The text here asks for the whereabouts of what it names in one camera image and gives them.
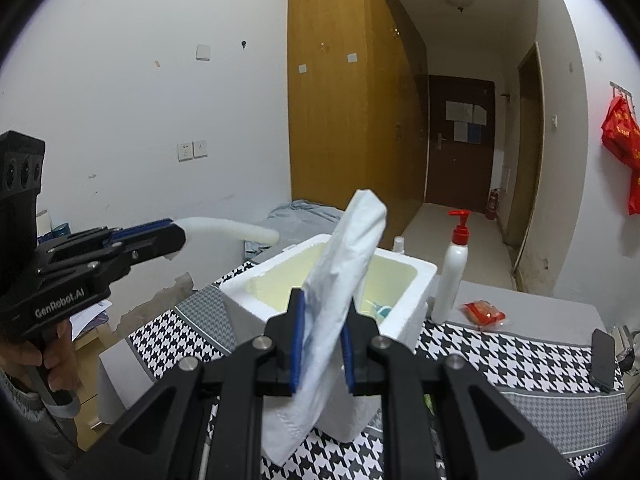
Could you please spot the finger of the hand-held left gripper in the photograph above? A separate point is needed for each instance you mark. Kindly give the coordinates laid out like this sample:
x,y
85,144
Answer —
x,y
160,245
135,230

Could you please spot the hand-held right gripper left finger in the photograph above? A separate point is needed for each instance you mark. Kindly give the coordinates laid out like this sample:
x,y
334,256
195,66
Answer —
x,y
298,340

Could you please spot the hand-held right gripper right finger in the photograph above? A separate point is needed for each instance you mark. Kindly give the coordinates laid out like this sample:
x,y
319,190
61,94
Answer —
x,y
347,355

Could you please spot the blue face mask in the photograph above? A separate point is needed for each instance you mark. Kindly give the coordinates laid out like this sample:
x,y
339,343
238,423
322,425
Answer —
x,y
377,308

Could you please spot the white foam box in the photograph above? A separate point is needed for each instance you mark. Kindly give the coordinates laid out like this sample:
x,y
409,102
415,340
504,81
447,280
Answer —
x,y
240,310

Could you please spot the white foam tube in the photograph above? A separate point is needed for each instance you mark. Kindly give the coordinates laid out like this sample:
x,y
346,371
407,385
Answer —
x,y
225,227

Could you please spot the white cloth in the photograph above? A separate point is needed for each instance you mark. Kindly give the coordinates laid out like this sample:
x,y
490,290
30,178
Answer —
x,y
345,260

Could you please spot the person's left forearm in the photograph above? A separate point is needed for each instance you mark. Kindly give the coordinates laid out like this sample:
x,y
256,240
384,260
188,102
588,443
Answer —
x,y
45,435

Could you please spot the person's left hand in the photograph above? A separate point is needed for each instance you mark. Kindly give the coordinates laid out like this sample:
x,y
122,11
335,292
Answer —
x,y
62,360

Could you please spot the small clear spray bottle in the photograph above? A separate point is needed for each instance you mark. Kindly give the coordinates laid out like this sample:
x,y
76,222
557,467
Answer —
x,y
399,246

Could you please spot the grey blue bedding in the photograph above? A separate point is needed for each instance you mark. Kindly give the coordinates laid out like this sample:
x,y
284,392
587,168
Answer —
x,y
300,212

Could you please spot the white pump lotion bottle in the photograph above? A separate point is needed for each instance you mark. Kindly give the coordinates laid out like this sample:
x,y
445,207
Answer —
x,y
450,275

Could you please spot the red snack packet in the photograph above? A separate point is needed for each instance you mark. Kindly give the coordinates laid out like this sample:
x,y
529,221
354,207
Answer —
x,y
484,314

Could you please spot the houndstooth tablecloth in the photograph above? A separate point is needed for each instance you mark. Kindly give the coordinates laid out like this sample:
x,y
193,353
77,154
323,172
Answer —
x,y
500,360

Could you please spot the red fire extinguisher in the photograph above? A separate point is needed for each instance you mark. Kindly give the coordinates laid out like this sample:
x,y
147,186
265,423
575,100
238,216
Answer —
x,y
493,205

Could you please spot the dark brown door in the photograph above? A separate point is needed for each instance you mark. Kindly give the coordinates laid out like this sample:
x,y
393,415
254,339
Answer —
x,y
460,170

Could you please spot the wooden wardrobe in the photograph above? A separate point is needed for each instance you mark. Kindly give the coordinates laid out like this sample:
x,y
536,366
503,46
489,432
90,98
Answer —
x,y
345,110

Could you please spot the black smartphone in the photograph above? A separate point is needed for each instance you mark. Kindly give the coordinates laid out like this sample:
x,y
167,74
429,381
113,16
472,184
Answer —
x,y
602,360

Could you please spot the paper notices on door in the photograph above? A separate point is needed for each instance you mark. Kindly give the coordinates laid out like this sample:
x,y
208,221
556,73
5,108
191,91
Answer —
x,y
465,120

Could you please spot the light wooden side door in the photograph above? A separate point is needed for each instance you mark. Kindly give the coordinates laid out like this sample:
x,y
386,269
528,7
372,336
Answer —
x,y
525,160

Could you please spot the red hanging bags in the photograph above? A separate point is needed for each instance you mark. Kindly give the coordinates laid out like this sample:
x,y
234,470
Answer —
x,y
622,135

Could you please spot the white wall socket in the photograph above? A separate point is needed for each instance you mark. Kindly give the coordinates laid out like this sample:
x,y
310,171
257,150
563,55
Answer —
x,y
200,149
185,151

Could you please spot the white wall switch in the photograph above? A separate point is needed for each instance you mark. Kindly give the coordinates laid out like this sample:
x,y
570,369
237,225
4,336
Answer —
x,y
203,52

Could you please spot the grey wall hook rack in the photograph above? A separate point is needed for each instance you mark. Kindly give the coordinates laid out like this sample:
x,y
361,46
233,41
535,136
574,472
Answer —
x,y
622,91

